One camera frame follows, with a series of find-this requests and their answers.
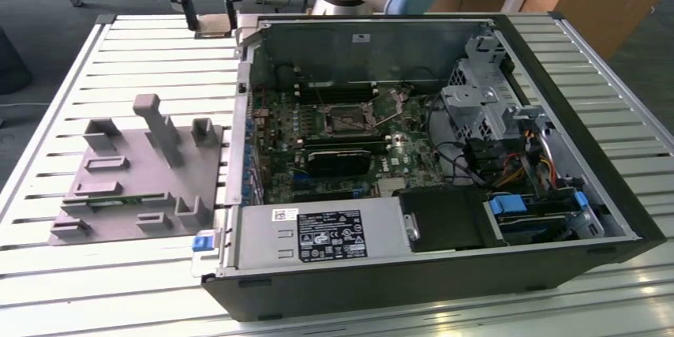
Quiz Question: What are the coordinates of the silver CPU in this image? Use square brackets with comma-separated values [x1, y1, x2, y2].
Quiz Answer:
[193, 15, 234, 39]

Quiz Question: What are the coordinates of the black RAM slot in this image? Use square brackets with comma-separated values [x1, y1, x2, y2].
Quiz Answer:
[302, 135, 394, 145]
[304, 142, 394, 153]
[298, 94, 380, 104]
[297, 84, 380, 96]

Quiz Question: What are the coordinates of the CPU socket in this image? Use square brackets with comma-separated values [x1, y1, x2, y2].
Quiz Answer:
[321, 103, 378, 137]

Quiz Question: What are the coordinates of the socket cover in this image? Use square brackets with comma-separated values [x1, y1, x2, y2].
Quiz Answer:
[372, 86, 413, 127]

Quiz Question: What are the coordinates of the locking lever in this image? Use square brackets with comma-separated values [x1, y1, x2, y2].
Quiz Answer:
[376, 110, 405, 127]

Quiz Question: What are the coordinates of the black graphics card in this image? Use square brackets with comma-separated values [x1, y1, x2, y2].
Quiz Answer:
[305, 149, 373, 178]

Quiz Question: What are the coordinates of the grey parts rack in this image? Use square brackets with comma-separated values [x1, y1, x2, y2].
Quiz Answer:
[47, 93, 233, 247]

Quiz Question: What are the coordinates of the green motherboard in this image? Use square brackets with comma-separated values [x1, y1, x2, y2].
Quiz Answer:
[250, 84, 460, 204]

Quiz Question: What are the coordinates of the silver drive cage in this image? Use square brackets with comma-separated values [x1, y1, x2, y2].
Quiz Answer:
[440, 35, 528, 144]

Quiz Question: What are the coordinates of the white barcode sticker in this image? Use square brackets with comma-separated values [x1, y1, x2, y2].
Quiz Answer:
[272, 207, 301, 223]

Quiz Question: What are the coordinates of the green RAM stick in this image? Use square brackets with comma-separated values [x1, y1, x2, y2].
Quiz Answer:
[87, 194, 167, 209]

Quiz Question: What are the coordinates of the silver chipset heatsink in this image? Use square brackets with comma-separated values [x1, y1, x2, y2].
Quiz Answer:
[378, 178, 408, 197]

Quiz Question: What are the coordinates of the grey power supply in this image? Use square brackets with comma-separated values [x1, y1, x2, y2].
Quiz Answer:
[234, 197, 416, 271]

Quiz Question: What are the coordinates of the black power supply label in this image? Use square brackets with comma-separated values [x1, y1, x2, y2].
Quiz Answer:
[298, 208, 368, 262]

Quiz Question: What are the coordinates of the black plastic shroud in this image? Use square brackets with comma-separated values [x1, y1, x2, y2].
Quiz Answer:
[397, 186, 510, 254]

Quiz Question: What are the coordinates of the blue disk carrier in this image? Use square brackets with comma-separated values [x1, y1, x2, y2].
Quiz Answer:
[488, 193, 528, 219]

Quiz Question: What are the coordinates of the black PC case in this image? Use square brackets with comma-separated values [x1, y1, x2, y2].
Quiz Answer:
[199, 13, 668, 322]

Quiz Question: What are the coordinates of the black wire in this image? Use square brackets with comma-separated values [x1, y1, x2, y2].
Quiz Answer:
[428, 107, 492, 189]

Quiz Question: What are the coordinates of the yellow red wire bundle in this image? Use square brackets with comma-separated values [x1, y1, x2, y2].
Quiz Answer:
[497, 155, 560, 189]

